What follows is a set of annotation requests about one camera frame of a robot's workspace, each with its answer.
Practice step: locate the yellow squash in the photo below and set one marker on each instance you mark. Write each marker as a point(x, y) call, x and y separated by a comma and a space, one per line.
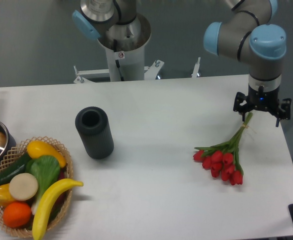
point(37, 148)

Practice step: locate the cream round disc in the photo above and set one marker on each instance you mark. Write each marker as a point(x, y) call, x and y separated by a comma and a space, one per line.
point(23, 186)

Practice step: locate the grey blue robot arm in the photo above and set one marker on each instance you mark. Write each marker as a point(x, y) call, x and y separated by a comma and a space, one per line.
point(248, 38)

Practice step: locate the orange fruit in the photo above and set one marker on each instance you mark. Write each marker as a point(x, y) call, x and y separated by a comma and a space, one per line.
point(17, 214)

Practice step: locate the woven wicker basket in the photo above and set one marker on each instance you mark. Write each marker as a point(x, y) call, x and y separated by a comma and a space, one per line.
point(59, 210)

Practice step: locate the green bok choy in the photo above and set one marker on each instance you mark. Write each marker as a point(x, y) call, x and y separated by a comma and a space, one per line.
point(46, 170)

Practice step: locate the yellow bell pepper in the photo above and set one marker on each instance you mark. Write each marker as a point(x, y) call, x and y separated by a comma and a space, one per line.
point(5, 196)

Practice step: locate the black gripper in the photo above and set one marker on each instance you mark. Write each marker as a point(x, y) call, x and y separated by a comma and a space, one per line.
point(266, 101)

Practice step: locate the red tulip bouquet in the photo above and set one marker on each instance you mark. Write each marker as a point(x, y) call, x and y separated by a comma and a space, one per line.
point(223, 160)

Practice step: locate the dark grey ribbed vase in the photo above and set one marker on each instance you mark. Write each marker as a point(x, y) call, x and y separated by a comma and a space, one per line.
point(93, 127)

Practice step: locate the dark green cucumber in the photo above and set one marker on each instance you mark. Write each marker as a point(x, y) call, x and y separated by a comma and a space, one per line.
point(17, 167)

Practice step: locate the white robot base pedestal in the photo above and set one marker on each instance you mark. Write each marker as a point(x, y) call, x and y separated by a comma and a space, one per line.
point(124, 47)

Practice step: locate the yellow banana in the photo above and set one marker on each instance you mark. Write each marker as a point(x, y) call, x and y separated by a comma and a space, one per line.
point(42, 215)

